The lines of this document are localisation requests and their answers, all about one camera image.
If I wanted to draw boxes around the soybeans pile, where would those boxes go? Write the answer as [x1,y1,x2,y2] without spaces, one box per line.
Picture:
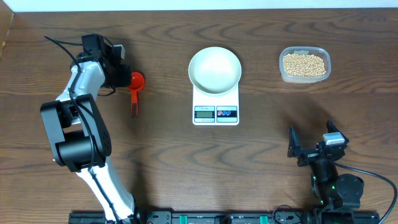
[282,54,326,77]

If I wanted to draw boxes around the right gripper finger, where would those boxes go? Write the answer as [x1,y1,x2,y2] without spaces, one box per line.
[326,120,349,143]
[287,126,301,157]

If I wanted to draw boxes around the white kitchen scale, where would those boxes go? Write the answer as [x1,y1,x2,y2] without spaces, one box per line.
[192,85,239,126]

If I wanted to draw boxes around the clear plastic container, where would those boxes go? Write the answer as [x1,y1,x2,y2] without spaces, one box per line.
[279,47,331,84]

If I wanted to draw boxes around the white bowl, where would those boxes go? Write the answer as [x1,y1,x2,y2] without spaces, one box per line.
[188,47,242,95]

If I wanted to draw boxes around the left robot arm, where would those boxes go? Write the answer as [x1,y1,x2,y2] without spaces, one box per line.
[40,34,146,223]

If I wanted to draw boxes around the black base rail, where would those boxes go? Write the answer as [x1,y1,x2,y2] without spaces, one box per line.
[67,211,379,224]

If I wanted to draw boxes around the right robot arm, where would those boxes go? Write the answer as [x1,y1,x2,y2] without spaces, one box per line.
[287,120,364,223]

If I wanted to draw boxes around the red measuring scoop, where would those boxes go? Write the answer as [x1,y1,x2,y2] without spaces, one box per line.
[128,72,145,117]

